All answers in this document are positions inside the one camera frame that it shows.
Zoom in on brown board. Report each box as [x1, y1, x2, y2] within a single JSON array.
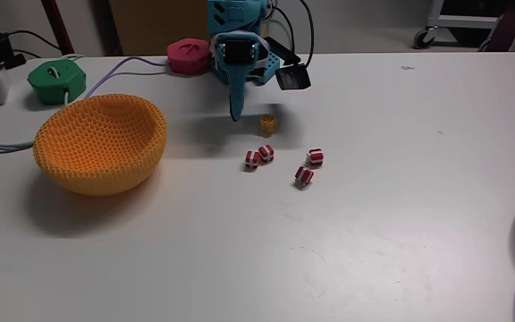
[[107, 0, 210, 57]]

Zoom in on pink octagonal box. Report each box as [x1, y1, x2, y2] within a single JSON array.
[[166, 37, 213, 76]]

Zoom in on dark red pole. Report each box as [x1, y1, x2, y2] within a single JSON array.
[[40, 0, 76, 56]]

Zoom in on pale green cable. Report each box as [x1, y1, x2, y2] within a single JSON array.
[[266, 17, 296, 53]]

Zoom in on black adapter cable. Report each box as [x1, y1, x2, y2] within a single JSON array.
[[5, 30, 62, 60]]

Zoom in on dark red chair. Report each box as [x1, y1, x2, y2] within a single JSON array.
[[477, 3, 515, 53]]

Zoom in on grey wheeled cart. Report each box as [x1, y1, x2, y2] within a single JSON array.
[[412, 0, 515, 50]]

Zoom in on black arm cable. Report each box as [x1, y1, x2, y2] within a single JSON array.
[[274, 0, 316, 69]]

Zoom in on black webcam with mount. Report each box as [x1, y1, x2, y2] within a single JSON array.
[[264, 36, 313, 92]]

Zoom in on purple cable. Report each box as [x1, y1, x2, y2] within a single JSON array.
[[0, 55, 170, 154]]

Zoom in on green octagonal box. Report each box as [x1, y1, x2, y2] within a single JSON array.
[[27, 58, 88, 106]]

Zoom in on red white striped cube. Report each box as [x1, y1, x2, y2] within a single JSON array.
[[244, 149, 261, 171], [294, 165, 315, 186], [257, 144, 275, 164], [306, 148, 325, 167]]

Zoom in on yellow honeycomb basket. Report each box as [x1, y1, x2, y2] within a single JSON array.
[[32, 92, 169, 197]]

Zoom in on white flat ribbon cable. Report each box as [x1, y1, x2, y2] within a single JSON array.
[[209, 31, 277, 68]]

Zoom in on yellow cube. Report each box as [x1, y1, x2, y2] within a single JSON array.
[[259, 114, 279, 135]]

